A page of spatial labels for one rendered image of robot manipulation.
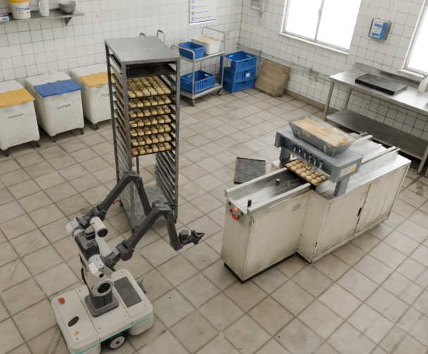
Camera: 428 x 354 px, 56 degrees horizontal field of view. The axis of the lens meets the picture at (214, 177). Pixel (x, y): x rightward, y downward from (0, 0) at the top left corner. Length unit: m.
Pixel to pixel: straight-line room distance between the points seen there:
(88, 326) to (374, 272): 2.67
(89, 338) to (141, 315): 0.40
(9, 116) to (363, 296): 4.49
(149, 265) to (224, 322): 0.91
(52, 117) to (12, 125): 0.53
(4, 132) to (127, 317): 3.24
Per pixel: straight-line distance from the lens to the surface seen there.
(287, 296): 3.79
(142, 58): 3.32
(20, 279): 4.03
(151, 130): 3.68
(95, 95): 5.98
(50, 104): 5.73
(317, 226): 3.73
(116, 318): 3.23
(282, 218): 3.52
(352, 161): 3.49
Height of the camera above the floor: 2.83
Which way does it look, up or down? 34 degrees down
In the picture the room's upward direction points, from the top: 4 degrees clockwise
